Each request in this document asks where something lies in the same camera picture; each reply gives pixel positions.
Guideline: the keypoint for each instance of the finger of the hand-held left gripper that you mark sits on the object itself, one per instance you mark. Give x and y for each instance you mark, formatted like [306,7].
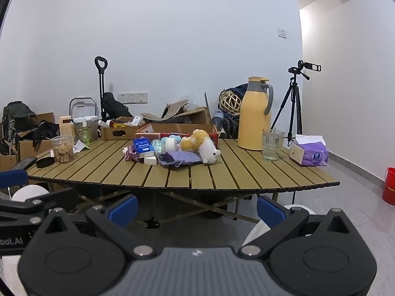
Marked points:
[12,179]
[18,212]

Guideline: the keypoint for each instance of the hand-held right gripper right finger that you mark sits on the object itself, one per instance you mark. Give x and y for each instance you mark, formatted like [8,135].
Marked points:
[271,211]

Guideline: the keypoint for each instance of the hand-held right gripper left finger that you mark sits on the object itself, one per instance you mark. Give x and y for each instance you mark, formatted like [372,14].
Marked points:
[123,211]

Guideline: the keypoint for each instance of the blue tissue packet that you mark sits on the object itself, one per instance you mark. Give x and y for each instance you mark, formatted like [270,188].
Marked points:
[143,147]

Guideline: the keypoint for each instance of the yellow and white plush toy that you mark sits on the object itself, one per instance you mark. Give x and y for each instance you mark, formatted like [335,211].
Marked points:
[202,146]

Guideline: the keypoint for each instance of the red shallow cardboard box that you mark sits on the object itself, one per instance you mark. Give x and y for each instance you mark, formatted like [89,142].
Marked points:
[182,129]

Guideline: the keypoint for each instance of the clear teal soft ball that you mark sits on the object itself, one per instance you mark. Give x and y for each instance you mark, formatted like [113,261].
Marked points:
[156,145]

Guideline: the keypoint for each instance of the light blue soft toy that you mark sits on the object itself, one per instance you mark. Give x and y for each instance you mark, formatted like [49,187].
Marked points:
[174,136]

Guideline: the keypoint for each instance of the black flat device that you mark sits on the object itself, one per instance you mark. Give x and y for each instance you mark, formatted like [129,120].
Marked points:
[23,163]

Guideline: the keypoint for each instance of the white rounded object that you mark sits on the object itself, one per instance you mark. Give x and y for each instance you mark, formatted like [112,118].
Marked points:
[29,192]
[257,231]

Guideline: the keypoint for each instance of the plain open cardboard box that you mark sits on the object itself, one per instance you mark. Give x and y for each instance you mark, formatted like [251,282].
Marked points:
[31,145]

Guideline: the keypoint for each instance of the white sponge block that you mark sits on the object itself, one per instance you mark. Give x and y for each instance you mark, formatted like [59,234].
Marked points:
[150,160]

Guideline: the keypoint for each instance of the clear snack jar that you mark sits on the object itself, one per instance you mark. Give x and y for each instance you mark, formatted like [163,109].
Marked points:
[63,150]

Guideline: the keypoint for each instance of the black jacket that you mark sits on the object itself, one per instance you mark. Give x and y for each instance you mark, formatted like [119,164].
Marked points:
[46,129]

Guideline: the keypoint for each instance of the grey green backpack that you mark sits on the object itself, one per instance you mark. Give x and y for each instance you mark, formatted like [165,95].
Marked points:
[17,118]

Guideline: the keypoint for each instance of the clear glass cup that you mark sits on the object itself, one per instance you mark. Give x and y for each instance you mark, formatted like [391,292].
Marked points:
[273,145]

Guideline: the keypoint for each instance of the purple tissue pack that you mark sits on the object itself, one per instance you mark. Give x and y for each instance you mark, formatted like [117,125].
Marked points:
[309,152]

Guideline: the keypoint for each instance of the tan carton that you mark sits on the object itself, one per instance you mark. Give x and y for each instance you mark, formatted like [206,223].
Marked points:
[66,128]

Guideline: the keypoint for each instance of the white paper slip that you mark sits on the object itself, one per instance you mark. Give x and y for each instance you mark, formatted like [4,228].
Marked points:
[80,146]

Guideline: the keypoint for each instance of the purple cloth pouch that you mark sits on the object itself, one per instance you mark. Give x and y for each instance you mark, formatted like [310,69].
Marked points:
[182,158]

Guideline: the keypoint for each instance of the green spray bottle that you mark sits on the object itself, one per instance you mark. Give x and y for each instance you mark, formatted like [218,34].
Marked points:
[85,132]

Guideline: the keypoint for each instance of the clear storage jar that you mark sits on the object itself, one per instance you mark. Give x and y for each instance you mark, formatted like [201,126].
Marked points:
[92,126]

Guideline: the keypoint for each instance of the white carton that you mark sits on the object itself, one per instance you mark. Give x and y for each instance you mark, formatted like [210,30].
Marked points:
[136,120]

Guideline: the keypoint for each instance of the yellow thermos jug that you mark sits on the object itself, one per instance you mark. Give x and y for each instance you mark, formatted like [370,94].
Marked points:
[254,117]

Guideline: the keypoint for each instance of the blue water bottle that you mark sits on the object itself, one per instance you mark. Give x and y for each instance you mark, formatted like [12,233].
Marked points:
[217,120]

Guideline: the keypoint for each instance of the black bag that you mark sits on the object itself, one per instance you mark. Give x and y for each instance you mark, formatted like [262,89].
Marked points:
[114,105]

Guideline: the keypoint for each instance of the wicker ball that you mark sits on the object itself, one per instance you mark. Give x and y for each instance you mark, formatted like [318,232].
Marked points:
[230,102]

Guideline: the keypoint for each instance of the red plastic bucket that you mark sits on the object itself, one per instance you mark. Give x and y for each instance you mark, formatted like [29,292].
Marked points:
[389,188]

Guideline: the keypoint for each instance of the blue cloth bag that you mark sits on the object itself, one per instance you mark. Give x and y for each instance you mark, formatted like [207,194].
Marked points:
[239,89]

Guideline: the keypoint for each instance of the white wall socket strip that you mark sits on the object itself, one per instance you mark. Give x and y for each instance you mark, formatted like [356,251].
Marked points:
[133,97]

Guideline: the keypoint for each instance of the black camera tripod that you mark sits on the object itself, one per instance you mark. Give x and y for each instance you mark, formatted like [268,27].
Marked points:
[293,98]

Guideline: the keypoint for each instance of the single white wall socket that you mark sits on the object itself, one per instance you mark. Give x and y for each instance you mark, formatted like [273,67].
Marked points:
[282,33]

